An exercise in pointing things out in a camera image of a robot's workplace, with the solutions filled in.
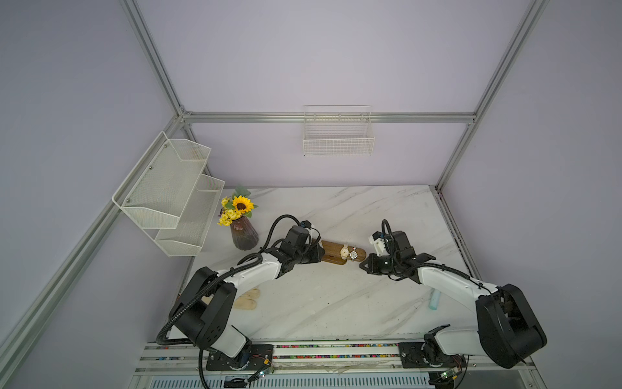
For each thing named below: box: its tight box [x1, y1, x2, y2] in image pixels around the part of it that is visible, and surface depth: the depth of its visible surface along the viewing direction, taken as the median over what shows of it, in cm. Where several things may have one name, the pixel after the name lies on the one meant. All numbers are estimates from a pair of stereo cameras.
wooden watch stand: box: [320, 239, 367, 266], surface depth 90 cm
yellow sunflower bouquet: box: [217, 186, 259, 227], surface depth 84 cm
